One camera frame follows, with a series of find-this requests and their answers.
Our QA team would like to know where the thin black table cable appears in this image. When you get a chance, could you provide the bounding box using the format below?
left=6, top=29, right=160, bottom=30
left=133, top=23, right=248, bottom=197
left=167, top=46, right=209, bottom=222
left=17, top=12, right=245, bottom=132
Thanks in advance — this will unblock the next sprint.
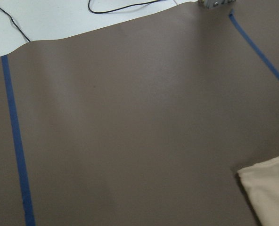
left=0, top=0, right=30, bottom=43

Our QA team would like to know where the aluminium frame post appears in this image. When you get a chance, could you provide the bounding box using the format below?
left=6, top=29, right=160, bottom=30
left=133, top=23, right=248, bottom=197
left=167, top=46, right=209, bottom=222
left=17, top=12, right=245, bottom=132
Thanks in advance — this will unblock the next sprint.
left=198, top=0, right=236, bottom=9

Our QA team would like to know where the cream long-sleeve printed shirt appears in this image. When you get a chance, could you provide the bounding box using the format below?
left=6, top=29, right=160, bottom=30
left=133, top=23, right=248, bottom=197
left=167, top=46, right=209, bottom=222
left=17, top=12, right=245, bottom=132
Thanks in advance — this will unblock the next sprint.
left=238, top=156, right=279, bottom=226

